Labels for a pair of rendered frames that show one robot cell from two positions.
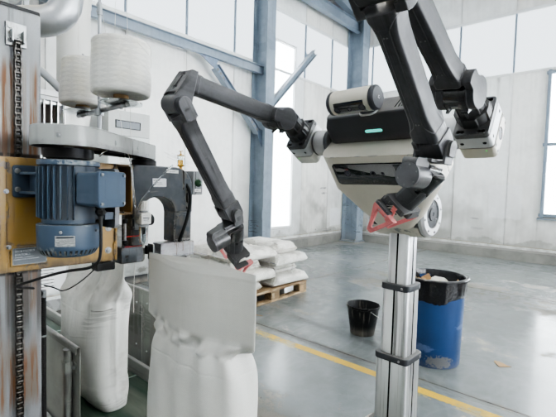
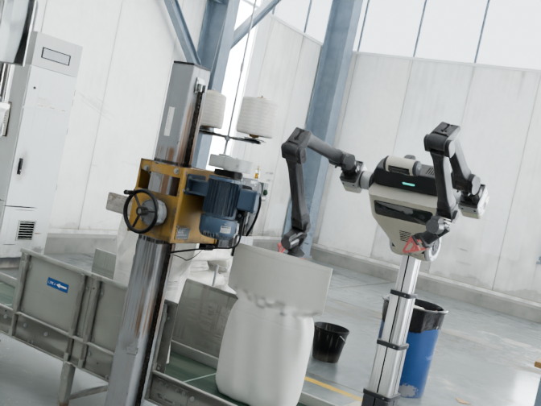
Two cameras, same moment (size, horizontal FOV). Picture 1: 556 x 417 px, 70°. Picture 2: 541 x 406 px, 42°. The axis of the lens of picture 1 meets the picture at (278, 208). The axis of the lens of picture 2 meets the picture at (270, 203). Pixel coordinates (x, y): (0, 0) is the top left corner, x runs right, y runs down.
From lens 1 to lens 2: 200 cm
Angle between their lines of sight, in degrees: 10
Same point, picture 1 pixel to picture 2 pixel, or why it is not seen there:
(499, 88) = (522, 84)
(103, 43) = (258, 105)
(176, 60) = not seen: outside the picture
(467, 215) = (454, 244)
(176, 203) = not seen: hidden behind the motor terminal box
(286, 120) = (348, 163)
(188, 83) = (306, 139)
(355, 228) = not seen: hidden behind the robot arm
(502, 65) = (530, 57)
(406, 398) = (394, 374)
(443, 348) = (410, 376)
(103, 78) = (254, 127)
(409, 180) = (433, 229)
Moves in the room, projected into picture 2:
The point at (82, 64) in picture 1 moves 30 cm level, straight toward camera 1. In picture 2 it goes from (218, 100) to (257, 103)
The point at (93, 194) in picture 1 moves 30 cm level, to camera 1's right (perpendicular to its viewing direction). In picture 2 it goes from (250, 204) to (321, 218)
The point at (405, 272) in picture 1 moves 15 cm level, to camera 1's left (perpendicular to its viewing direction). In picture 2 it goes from (409, 284) to (380, 279)
